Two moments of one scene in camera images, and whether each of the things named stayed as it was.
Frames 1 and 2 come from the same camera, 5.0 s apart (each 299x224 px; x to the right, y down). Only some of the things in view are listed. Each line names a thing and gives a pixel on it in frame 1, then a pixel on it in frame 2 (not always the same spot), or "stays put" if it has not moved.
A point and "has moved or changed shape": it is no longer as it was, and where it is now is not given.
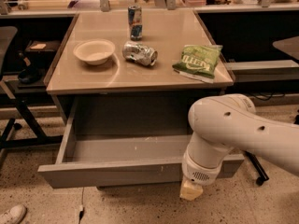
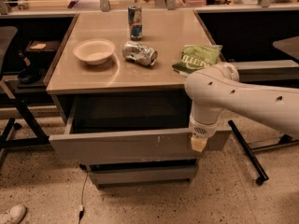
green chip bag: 199,61 stays put
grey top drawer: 118,140 has moved or changed shape
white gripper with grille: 199,171 -> 203,129
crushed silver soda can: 140,53 stays put
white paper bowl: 94,51 stays put
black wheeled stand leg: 263,175 stays put
